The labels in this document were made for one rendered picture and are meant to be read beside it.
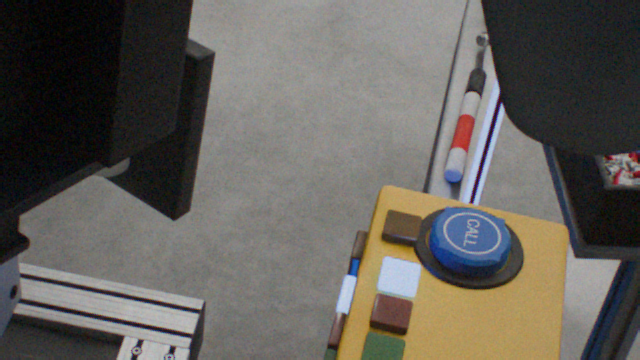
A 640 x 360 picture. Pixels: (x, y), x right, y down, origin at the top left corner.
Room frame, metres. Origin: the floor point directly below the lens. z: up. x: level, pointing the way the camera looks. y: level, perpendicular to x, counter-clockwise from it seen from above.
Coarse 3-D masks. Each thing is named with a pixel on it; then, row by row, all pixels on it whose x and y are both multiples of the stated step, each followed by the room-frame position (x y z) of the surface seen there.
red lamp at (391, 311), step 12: (384, 300) 0.37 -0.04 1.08; (396, 300) 0.37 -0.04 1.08; (408, 300) 0.37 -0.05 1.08; (372, 312) 0.36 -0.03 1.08; (384, 312) 0.36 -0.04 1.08; (396, 312) 0.36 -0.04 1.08; (408, 312) 0.36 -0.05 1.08; (372, 324) 0.35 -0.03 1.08; (384, 324) 0.35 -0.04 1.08; (396, 324) 0.35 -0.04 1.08; (408, 324) 0.35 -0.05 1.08
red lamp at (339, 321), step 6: (342, 312) 0.37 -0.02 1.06; (336, 318) 0.37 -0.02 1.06; (342, 318) 0.37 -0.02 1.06; (336, 324) 0.36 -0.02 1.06; (342, 324) 0.37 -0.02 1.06; (336, 330) 0.36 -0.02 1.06; (342, 330) 0.36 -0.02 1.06; (330, 336) 0.36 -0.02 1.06; (336, 336) 0.36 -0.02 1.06; (330, 342) 0.35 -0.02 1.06; (336, 342) 0.35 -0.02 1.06; (330, 348) 0.35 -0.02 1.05; (336, 348) 0.35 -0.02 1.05
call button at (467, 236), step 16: (448, 208) 0.43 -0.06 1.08; (464, 208) 0.43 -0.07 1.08; (432, 224) 0.42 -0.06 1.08; (448, 224) 0.42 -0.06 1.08; (464, 224) 0.42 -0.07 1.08; (480, 224) 0.42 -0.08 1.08; (496, 224) 0.42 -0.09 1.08; (432, 240) 0.41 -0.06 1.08; (448, 240) 0.41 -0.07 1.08; (464, 240) 0.41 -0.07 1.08; (480, 240) 0.41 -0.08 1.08; (496, 240) 0.41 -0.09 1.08; (432, 256) 0.40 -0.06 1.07; (448, 256) 0.40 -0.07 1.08; (464, 256) 0.40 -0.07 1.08; (480, 256) 0.40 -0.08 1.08; (496, 256) 0.40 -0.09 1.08; (464, 272) 0.39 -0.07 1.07; (480, 272) 0.40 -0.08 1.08; (496, 272) 0.40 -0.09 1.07
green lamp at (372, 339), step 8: (368, 336) 0.34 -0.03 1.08; (376, 336) 0.34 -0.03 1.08; (384, 336) 0.34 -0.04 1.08; (368, 344) 0.34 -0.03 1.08; (376, 344) 0.34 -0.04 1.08; (384, 344) 0.34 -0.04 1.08; (392, 344) 0.34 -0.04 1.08; (400, 344) 0.34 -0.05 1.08; (368, 352) 0.33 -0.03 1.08; (376, 352) 0.33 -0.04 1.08; (384, 352) 0.33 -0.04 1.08; (392, 352) 0.34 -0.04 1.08; (400, 352) 0.34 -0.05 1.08
